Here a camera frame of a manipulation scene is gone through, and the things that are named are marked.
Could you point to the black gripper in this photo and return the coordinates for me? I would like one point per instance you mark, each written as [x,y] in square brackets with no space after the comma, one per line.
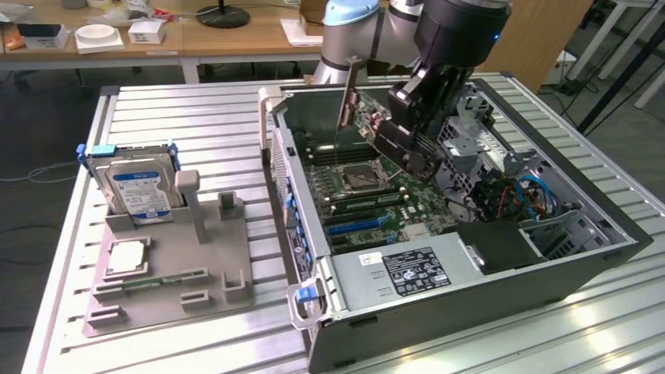
[462,31]

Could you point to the green gpu with black cooler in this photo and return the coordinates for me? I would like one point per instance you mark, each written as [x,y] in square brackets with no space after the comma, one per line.
[364,113]

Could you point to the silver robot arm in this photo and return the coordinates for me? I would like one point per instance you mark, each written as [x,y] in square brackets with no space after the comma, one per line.
[348,46]

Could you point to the wooden cabinet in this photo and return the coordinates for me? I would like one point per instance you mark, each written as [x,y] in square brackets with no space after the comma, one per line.
[545,46]

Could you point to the black power adapter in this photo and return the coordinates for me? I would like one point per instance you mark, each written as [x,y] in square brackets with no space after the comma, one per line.
[571,87]

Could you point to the brown cardboard box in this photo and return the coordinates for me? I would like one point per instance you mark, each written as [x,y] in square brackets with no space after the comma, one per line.
[313,9]

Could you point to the white paper stack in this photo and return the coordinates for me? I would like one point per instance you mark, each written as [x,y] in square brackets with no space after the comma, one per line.
[301,33]

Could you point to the silver metal disk bay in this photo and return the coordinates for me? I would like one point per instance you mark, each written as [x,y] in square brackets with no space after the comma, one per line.
[566,233]
[469,152]

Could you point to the thin metal locking lever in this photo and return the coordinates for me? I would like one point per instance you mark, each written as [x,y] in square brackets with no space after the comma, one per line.
[337,152]

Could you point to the cpu socket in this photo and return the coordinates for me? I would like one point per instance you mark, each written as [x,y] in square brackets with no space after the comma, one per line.
[361,179]

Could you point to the wooden desk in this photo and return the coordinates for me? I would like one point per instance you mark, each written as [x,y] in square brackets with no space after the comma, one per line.
[233,43]

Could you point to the green motherboard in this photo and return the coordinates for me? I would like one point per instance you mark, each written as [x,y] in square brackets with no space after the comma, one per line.
[410,206]

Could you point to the black round lamp base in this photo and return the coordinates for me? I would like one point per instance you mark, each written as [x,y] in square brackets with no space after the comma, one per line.
[222,17]

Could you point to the green ram stick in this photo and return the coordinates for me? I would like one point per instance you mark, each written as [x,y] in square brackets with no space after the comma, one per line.
[369,202]
[150,281]

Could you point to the long black expansion slot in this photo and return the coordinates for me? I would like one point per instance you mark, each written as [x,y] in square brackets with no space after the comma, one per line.
[348,218]

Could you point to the blue expansion slot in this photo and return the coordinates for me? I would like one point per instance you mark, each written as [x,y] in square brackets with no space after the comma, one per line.
[358,227]

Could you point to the small white box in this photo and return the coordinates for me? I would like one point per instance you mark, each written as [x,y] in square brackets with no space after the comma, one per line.
[146,32]

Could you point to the grey power supply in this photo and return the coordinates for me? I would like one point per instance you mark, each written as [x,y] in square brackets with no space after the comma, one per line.
[416,269]

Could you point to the white round dish on box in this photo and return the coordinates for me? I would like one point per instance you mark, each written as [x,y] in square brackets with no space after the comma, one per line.
[98,39]

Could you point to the blue case latch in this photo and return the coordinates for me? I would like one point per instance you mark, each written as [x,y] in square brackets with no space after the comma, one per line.
[304,294]

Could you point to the hard disk with blue carrier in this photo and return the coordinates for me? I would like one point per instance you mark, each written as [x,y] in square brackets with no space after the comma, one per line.
[137,191]

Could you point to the black pc case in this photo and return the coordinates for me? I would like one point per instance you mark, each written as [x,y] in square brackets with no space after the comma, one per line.
[468,323]

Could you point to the grey parts rack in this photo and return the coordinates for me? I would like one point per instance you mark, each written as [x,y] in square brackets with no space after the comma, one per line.
[208,253]

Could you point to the grey cup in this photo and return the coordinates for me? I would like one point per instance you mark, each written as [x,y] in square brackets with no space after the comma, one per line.
[72,4]

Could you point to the white box with black lid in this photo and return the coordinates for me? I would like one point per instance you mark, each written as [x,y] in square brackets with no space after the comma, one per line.
[41,37]

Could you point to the orange object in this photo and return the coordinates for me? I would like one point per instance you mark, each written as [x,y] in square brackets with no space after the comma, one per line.
[12,41]

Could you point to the silver cpu chip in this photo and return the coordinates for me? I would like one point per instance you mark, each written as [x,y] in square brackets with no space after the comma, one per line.
[125,257]

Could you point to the white table frame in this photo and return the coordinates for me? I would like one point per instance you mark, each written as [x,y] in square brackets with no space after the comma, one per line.
[650,91]

